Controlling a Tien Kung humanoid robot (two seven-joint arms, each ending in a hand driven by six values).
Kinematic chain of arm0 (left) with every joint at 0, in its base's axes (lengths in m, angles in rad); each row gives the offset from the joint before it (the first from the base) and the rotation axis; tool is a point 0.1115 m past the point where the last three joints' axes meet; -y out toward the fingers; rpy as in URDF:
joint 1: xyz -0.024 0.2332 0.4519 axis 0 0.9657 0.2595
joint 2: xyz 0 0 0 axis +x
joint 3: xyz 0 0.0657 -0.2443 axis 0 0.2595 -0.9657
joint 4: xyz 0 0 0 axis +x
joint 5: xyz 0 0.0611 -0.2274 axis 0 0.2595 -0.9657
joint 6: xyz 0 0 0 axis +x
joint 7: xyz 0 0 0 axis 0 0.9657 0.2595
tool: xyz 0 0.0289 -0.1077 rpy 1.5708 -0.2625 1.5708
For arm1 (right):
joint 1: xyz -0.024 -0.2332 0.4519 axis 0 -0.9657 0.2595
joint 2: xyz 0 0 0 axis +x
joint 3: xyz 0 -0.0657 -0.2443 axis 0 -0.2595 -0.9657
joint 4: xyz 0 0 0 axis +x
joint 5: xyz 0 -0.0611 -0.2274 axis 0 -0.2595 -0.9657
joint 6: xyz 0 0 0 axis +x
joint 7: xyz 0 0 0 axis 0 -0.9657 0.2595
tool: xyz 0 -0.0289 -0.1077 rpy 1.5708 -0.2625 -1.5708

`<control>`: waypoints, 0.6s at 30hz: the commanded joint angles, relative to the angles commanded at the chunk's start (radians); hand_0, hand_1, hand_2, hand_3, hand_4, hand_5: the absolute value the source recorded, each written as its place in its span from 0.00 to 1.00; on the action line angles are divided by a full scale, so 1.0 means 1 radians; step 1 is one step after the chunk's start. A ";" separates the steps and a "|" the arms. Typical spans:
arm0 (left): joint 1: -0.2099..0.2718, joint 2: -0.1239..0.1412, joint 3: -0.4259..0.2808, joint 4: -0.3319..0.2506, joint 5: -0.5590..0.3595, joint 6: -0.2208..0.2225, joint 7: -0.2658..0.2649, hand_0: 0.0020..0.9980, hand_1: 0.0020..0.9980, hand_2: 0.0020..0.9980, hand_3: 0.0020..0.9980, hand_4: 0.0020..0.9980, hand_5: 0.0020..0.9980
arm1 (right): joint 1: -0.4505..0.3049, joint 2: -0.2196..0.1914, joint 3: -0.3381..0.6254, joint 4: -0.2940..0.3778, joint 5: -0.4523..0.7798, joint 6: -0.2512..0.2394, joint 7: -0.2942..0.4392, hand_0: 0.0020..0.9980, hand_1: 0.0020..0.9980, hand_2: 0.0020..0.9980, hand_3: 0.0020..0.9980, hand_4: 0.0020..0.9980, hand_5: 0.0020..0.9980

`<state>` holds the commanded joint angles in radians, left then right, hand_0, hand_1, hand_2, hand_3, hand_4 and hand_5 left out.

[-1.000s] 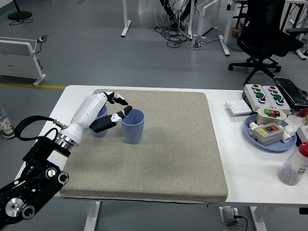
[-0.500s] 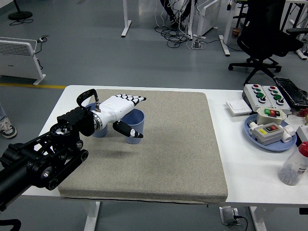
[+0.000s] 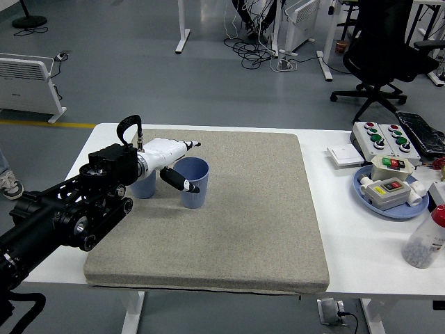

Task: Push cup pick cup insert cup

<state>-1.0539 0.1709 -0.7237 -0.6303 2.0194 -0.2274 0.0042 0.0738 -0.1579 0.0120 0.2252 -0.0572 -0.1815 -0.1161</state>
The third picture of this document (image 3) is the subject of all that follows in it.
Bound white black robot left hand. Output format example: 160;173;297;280
140;138;203;194

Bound blue ribbed cup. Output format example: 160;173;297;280
130;168;157;200
172;157;211;209

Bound white push-button control box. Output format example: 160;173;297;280
349;120;396;158
378;123;421;166

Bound grey-brown mat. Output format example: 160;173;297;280
83;128;330;296

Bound white desk leg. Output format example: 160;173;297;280
315;0;343;83
175;0;191;54

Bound wide white panel heater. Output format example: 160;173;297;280
0;52;67;125

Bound white floor power strip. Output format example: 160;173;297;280
277;58;297;73

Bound person's shoe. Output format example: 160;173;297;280
0;169;26;202

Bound white table leg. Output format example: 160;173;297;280
359;298;387;334
120;290;145;334

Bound black fan base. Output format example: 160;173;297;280
11;0;49;29

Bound narrow white panel heater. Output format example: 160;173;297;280
283;0;321;57

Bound silver floor socket box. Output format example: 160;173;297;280
316;298;348;327

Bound blue plate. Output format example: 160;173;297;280
353;165;430;221

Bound black office chair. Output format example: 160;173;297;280
329;0;445;125

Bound large white pipe fitting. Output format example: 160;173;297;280
405;180;428;207

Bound black wrapped keyboard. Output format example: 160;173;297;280
394;110;445;157

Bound clear bottle red cap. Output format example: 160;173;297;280
401;204;445;269

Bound red yellow small parts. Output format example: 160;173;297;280
430;158;445;182

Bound black cable tangle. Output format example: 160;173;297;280
222;0;279;70

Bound white wall switch plate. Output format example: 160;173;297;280
325;144;365;170

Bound white switch box green red buttons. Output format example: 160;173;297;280
369;154;415;182

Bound grey switch box yellow red buttons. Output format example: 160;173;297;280
364;177;410;212

